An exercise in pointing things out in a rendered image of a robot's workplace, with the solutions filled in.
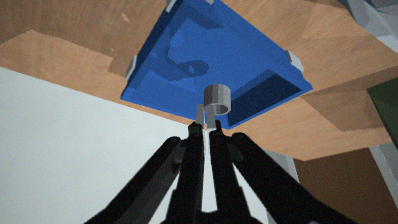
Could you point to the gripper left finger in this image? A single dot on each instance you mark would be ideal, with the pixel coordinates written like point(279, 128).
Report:
point(139, 199)

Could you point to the blue plastic crate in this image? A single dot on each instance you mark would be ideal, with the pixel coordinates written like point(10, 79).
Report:
point(184, 59)

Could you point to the grey metal bushing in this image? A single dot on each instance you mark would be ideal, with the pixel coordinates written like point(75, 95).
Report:
point(219, 96)

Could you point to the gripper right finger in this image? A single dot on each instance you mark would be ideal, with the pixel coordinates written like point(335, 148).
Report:
point(287, 201)

